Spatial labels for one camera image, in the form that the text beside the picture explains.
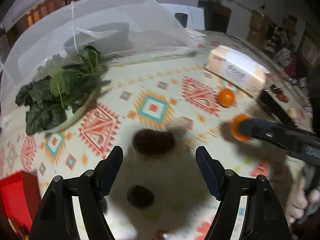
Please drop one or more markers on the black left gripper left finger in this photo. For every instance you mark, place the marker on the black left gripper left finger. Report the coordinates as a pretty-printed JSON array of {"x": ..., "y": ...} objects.
[{"x": 96, "y": 184}]

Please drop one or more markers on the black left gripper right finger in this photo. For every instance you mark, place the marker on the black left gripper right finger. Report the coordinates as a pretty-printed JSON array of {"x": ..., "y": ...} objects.
[{"x": 220, "y": 182}]

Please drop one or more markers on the orange tangerine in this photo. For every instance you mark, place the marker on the orange tangerine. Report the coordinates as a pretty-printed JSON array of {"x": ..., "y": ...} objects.
[
  {"x": 235, "y": 128},
  {"x": 226, "y": 97}
]

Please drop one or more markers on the large red date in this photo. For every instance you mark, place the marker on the large red date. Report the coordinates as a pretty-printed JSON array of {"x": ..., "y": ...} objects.
[{"x": 152, "y": 143}]

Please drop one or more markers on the right gloved hand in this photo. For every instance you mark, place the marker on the right gloved hand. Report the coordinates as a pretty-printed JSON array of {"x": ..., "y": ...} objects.
[{"x": 298, "y": 201}]

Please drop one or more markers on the black tray at edge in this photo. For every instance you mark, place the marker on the black tray at edge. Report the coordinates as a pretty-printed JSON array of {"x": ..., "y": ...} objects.
[{"x": 271, "y": 107}]

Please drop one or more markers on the red open box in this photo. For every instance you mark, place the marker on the red open box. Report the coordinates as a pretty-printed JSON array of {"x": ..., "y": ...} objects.
[{"x": 20, "y": 198}]

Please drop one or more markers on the Face tissue pack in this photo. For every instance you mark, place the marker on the Face tissue pack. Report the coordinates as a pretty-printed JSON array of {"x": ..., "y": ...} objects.
[{"x": 238, "y": 69}]

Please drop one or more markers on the plate of green spinach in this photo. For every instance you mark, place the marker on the plate of green spinach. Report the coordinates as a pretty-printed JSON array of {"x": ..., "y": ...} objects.
[{"x": 67, "y": 87}]

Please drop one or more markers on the white mesh food cover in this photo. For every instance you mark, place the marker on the white mesh food cover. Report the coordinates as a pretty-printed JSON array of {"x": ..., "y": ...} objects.
[{"x": 153, "y": 30}]

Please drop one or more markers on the grey ceramic bowl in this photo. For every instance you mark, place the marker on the grey ceramic bowl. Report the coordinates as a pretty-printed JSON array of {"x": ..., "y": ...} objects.
[{"x": 107, "y": 38}]

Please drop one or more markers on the black box on stand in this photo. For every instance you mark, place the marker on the black box on stand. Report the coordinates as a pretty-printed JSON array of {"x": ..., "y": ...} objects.
[{"x": 216, "y": 16}]

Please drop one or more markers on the small black speaker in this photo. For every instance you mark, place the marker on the small black speaker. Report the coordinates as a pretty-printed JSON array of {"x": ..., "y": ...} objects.
[{"x": 182, "y": 18}]

